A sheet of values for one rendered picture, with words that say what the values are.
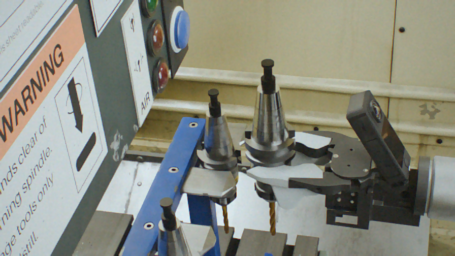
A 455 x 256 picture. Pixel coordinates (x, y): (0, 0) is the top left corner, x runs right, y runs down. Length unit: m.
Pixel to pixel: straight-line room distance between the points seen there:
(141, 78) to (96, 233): 0.97
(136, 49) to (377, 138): 0.42
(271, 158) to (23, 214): 0.56
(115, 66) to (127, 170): 1.21
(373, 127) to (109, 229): 0.74
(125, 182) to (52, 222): 1.26
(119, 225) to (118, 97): 1.00
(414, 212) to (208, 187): 0.29
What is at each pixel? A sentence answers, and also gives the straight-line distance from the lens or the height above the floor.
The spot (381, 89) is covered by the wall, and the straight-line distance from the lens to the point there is 1.46.
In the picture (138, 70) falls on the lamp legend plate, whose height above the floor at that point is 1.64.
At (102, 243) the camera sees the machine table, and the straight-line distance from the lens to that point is 1.48.
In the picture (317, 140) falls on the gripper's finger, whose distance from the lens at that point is 0.97.
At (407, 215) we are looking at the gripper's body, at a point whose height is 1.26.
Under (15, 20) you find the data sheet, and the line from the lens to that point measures 0.38.
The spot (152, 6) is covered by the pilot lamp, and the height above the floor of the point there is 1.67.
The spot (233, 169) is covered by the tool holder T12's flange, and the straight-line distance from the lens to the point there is 1.11.
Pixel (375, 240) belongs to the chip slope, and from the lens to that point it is 1.58.
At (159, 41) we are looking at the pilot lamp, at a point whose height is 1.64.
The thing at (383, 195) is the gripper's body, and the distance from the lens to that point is 0.96.
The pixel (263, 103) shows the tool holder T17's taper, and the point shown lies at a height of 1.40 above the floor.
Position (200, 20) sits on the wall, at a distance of 1.46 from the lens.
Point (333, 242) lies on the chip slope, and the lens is 1.57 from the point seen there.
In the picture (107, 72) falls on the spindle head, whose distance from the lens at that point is 0.49.
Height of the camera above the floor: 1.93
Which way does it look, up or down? 37 degrees down
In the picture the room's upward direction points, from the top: 5 degrees counter-clockwise
